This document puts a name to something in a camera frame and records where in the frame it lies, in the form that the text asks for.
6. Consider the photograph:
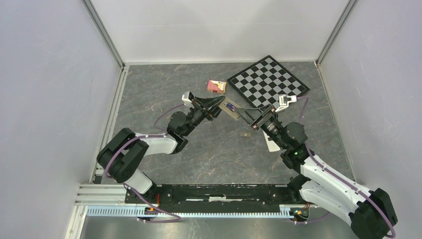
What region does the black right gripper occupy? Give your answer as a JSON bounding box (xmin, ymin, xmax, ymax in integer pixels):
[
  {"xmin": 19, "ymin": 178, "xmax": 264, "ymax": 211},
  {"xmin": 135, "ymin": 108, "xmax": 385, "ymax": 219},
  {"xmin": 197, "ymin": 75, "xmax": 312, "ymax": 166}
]
[{"xmin": 235, "ymin": 103, "xmax": 288, "ymax": 150}]

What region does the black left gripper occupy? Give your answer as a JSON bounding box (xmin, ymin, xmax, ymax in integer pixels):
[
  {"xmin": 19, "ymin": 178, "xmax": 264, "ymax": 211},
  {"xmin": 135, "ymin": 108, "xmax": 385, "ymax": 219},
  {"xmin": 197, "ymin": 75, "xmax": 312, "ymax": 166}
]
[{"xmin": 183, "ymin": 96, "xmax": 228, "ymax": 136}]

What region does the purple battery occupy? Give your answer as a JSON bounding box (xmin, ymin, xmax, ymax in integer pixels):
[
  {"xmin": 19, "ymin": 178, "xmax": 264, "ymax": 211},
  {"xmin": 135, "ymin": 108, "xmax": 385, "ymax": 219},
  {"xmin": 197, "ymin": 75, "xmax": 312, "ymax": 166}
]
[{"xmin": 226, "ymin": 103, "xmax": 236, "ymax": 111}]

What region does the beige battery cover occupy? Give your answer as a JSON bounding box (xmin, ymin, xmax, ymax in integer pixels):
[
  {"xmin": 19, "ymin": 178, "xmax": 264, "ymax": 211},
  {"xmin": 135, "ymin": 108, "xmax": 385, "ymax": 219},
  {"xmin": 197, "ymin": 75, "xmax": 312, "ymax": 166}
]
[{"xmin": 239, "ymin": 132, "xmax": 252, "ymax": 137}]

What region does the red and white remote control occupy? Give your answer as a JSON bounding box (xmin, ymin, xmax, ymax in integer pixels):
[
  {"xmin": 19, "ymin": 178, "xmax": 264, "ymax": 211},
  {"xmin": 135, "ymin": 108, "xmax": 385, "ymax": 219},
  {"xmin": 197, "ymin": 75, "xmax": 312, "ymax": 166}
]
[{"xmin": 262, "ymin": 131, "xmax": 281, "ymax": 152}]

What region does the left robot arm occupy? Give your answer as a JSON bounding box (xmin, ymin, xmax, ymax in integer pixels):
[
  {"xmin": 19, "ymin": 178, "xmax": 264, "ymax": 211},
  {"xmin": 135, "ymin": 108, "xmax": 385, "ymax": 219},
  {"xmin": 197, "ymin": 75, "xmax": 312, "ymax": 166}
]
[{"xmin": 97, "ymin": 92, "xmax": 225, "ymax": 203}]

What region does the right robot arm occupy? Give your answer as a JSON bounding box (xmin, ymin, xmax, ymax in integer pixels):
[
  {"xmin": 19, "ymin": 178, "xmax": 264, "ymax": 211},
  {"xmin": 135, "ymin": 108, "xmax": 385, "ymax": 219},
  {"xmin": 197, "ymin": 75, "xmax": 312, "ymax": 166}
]
[{"xmin": 235, "ymin": 106, "xmax": 398, "ymax": 239}]

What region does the red playing card box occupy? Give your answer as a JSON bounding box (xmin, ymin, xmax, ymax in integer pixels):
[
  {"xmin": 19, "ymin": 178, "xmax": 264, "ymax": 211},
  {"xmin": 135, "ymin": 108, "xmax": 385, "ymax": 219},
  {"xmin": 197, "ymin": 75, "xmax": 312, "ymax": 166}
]
[{"xmin": 207, "ymin": 80, "xmax": 227, "ymax": 94}]

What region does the black and white chessboard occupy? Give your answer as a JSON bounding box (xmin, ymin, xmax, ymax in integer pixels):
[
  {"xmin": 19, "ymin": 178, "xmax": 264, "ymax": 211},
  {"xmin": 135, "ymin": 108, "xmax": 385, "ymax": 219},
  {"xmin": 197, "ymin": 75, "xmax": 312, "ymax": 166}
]
[{"xmin": 227, "ymin": 55, "xmax": 310, "ymax": 108}]

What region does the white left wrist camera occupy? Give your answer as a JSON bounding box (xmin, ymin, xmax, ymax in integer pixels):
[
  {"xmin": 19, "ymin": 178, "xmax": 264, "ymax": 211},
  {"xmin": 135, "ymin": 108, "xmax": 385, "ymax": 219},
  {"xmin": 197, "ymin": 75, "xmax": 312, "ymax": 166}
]
[{"xmin": 182, "ymin": 91, "xmax": 194, "ymax": 108}]

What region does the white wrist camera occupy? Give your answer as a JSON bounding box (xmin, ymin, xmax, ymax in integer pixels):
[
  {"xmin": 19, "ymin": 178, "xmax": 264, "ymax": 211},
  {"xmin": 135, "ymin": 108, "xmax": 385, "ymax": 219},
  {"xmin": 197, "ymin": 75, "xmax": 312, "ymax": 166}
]
[
  {"xmin": 275, "ymin": 95, "xmax": 297, "ymax": 113},
  {"xmin": 182, "ymin": 91, "xmax": 194, "ymax": 108}
]

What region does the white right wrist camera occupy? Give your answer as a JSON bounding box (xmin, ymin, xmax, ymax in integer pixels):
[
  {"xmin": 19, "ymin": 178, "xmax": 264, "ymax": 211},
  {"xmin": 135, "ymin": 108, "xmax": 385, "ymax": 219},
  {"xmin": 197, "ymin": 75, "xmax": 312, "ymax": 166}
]
[{"xmin": 275, "ymin": 95, "xmax": 297, "ymax": 113}]

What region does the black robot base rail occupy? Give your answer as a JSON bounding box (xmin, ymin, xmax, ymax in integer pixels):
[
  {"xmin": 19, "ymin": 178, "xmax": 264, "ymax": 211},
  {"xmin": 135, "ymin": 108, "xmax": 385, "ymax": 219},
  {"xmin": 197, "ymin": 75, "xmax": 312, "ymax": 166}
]
[{"xmin": 125, "ymin": 176, "xmax": 312, "ymax": 221}]

